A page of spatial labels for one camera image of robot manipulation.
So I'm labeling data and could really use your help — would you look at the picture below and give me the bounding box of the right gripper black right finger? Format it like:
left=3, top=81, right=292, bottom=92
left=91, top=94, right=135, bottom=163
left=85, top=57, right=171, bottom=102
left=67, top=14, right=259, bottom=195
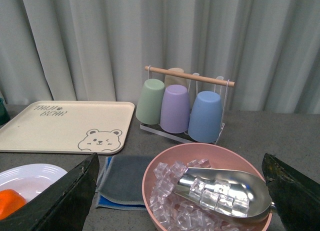
left=261, top=153, right=320, bottom=231

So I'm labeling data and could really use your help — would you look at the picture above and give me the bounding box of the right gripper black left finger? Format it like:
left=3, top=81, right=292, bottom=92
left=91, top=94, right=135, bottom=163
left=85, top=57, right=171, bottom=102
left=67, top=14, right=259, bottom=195
left=0, top=153, right=100, bottom=231

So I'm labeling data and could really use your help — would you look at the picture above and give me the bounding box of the white ribbed plate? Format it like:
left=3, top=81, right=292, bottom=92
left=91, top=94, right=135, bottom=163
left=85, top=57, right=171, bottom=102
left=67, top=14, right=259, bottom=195
left=0, top=163, right=67, bottom=202

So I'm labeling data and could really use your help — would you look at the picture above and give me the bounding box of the orange fruit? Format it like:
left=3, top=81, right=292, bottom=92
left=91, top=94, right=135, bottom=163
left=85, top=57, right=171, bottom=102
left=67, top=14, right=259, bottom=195
left=0, top=189, right=27, bottom=220

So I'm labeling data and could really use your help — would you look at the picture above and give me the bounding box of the grey blue cloth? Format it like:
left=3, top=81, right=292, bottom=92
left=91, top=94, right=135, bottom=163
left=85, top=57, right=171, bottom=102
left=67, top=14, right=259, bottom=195
left=95, top=155, right=154, bottom=211

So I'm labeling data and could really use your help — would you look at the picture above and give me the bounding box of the metal ice scoop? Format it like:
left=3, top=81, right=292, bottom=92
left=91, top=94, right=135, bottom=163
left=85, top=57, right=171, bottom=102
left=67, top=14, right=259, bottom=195
left=173, top=167, right=277, bottom=225

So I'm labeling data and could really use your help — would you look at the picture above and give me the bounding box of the cream bear tray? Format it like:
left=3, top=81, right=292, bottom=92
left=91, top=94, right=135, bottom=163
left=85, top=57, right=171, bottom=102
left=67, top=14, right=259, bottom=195
left=0, top=101, right=135, bottom=155

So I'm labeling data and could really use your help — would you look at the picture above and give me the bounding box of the pink bowl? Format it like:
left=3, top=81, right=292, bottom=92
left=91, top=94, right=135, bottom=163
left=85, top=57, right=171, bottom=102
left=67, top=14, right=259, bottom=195
left=142, top=143, right=264, bottom=231

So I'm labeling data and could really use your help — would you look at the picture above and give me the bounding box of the pile of fake ice cubes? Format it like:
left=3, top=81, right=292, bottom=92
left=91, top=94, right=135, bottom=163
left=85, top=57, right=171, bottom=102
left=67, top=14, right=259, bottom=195
left=149, top=161, right=246, bottom=231

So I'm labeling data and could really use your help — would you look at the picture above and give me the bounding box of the dark green mug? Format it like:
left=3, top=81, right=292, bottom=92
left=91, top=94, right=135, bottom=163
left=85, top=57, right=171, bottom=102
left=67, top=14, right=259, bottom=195
left=0, top=98, right=11, bottom=125

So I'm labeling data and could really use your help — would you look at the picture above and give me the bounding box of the blue cup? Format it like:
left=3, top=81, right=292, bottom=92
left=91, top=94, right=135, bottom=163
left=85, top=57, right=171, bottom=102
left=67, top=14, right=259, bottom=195
left=188, top=91, right=223, bottom=143

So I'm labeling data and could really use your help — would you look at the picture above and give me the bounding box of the light green cup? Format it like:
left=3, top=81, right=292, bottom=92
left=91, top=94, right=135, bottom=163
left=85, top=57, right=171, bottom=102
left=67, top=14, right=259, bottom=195
left=135, top=78, right=165, bottom=125

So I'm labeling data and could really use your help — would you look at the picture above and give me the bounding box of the purple cup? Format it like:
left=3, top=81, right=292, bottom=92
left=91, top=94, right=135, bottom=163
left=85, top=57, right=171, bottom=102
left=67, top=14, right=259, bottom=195
left=160, top=84, right=190, bottom=134

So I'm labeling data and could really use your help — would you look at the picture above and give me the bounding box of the grey white curtain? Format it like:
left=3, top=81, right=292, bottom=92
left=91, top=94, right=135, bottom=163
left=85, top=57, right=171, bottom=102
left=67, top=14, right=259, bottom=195
left=0, top=0, right=320, bottom=114

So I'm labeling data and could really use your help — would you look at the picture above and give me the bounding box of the beige cup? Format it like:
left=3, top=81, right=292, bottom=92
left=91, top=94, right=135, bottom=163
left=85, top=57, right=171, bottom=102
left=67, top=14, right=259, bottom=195
left=164, top=67, right=187, bottom=87

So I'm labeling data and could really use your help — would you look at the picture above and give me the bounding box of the white wire cup rack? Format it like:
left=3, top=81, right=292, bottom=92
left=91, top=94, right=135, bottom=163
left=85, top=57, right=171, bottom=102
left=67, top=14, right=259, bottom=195
left=135, top=65, right=235, bottom=144

